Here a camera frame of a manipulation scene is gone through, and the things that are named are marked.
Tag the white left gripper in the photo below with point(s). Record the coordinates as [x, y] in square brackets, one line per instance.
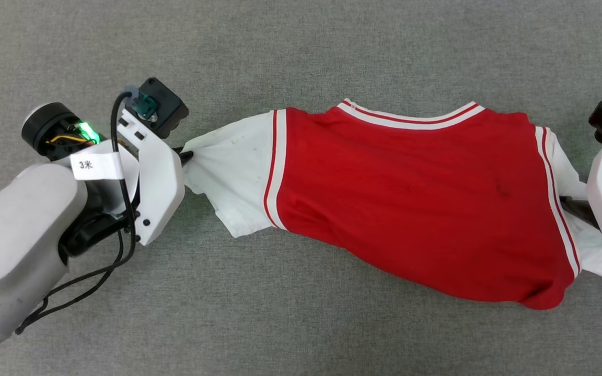
[160, 183]

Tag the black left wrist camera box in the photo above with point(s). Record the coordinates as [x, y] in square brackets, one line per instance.
[168, 107]

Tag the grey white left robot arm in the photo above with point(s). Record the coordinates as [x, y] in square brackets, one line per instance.
[13, 235]

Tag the grey fabric sofa cushion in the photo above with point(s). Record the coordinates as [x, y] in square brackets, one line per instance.
[301, 47]

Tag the red and white jersey shirt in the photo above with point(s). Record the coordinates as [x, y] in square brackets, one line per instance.
[411, 209]

